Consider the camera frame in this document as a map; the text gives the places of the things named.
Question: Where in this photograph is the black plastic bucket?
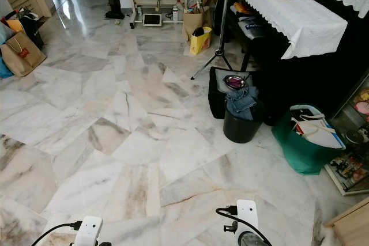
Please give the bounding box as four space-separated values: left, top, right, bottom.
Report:
223 105 264 145

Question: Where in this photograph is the green shopping bag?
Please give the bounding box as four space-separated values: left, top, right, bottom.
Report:
272 104 347 176

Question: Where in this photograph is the blue denim cloth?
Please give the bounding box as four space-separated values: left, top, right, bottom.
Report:
225 86 259 122

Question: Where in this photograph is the black fabric bag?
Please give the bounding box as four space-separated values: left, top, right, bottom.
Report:
208 66 253 120

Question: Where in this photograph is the white tote bag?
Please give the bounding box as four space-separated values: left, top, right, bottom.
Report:
291 111 346 150

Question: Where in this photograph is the purple metal bowl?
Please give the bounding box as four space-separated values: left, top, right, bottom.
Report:
223 74 248 90

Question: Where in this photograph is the glass display cabinet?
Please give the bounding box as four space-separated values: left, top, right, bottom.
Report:
324 69 369 196

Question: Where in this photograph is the black upright piano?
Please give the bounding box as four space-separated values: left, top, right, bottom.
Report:
213 0 369 126

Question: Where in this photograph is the yellow paper bag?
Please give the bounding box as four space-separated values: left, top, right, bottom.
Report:
189 26 213 56

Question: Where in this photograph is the black tripod stand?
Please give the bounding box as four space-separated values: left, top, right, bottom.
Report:
190 0 236 81

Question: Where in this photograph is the plain brown paper bag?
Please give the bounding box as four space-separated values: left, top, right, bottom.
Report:
182 6 206 42

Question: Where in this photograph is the blue plastic bag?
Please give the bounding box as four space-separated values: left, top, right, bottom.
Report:
0 24 16 80

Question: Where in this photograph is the white lace tablecloth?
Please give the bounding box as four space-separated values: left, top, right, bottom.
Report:
221 0 349 60

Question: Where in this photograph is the white flat pedal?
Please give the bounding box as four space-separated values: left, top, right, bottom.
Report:
142 13 163 27

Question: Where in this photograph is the brown paper bag red print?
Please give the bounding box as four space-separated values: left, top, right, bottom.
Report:
1 30 47 78

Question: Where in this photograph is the black carrier bag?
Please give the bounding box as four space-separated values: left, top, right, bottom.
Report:
17 10 45 50

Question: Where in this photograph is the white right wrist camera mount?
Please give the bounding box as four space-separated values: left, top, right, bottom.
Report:
234 199 261 242

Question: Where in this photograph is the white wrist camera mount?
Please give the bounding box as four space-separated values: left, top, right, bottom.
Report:
234 199 261 242
73 216 104 246

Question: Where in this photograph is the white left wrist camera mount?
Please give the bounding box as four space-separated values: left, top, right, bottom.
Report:
73 216 104 246

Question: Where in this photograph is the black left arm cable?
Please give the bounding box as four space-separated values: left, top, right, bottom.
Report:
31 221 83 246

